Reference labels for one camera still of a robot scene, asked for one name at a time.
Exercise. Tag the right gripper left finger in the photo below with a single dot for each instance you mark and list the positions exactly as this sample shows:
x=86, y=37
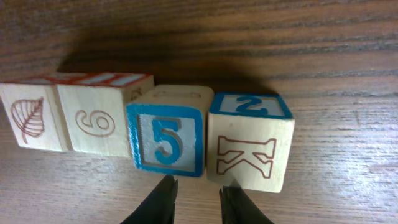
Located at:
x=159, y=205

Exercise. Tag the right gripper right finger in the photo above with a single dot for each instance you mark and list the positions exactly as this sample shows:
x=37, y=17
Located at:
x=238, y=208

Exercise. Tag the wooden block K blue 2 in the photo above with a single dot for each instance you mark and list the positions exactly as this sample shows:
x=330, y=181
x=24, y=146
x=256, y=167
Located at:
x=249, y=140

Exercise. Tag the wooden block blue 5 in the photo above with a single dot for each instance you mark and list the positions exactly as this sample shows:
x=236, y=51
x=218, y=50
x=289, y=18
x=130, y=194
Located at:
x=167, y=128

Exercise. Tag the wooden block red 6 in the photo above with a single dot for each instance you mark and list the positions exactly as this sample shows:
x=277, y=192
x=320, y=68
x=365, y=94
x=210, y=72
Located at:
x=94, y=104

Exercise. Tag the wooden block green letter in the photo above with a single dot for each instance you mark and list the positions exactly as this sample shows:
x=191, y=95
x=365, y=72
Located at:
x=35, y=113

